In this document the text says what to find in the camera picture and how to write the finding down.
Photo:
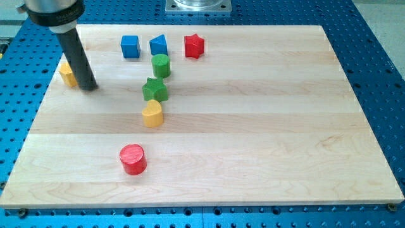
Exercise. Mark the red cylinder block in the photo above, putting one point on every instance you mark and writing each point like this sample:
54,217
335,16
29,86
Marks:
133,159

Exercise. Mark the brass board stopper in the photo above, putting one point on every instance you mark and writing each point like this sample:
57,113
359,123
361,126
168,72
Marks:
22,212
392,207

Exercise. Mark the left brass board stopper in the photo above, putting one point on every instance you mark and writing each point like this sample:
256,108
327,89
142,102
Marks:
22,212

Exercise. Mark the yellow hexagon block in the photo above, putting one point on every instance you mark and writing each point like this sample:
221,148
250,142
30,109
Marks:
67,75

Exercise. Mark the green cylinder block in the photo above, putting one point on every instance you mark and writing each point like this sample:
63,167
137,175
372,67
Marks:
161,65

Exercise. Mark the blue cube block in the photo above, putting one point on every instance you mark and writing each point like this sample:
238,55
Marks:
130,46

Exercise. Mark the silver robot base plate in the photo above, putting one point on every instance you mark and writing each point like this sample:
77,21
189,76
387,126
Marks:
180,6

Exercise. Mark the green star block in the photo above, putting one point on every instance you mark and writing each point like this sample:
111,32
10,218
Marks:
155,89

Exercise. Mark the red star block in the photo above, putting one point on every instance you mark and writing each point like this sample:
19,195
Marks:
194,46

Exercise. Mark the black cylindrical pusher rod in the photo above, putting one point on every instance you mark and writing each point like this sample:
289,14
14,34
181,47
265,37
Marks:
77,59

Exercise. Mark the right brass board stopper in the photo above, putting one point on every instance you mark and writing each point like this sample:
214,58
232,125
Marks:
392,207

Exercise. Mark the light wooden board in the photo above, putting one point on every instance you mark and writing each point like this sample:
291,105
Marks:
266,116

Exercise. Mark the blue triangle block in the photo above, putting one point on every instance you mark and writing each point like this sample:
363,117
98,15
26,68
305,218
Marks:
158,45

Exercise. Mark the yellow heart block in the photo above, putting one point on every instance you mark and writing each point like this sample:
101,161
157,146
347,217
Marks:
153,114

